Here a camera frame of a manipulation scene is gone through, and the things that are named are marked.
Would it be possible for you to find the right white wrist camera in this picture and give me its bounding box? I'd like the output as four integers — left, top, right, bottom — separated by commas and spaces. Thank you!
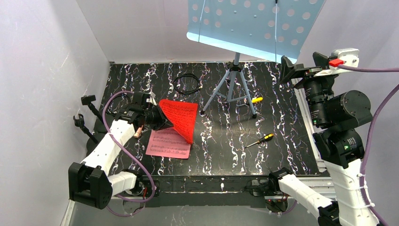
314, 48, 359, 77

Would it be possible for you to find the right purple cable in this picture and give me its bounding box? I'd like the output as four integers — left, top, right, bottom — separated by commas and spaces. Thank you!
336, 64, 399, 226

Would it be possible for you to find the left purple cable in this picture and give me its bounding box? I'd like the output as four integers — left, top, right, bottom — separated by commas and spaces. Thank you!
102, 90, 157, 218

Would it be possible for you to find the light blue music stand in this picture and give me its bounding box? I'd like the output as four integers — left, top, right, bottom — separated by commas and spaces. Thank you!
186, 0, 324, 99

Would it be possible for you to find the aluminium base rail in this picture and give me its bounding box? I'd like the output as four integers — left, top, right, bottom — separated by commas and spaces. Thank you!
61, 176, 337, 226

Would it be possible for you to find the pink sheet music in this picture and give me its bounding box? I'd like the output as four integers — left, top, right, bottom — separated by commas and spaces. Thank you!
145, 128, 191, 159

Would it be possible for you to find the beige pink microphone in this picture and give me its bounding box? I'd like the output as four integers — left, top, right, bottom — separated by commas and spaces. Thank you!
133, 126, 143, 138

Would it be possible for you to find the purple cable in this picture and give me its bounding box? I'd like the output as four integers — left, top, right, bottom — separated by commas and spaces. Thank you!
336, 64, 399, 226
102, 90, 157, 218

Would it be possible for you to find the black yellow screwdriver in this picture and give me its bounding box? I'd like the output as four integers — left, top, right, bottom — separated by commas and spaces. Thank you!
245, 133, 274, 148

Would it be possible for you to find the black round mic stand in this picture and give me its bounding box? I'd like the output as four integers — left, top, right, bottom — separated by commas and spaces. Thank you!
81, 95, 103, 123
72, 113, 98, 144

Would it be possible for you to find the yellow handled screwdriver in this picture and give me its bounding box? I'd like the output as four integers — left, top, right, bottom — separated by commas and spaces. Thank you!
244, 97, 263, 105

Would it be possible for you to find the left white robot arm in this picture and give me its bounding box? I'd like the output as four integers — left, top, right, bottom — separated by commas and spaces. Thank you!
68, 91, 173, 210

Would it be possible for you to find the black cable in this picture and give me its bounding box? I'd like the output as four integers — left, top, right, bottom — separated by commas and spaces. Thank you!
172, 73, 201, 96

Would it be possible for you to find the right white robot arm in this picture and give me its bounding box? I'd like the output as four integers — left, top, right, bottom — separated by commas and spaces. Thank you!
268, 48, 383, 226

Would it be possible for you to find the red sheet music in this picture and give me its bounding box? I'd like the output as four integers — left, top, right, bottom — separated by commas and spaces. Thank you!
159, 99, 198, 144

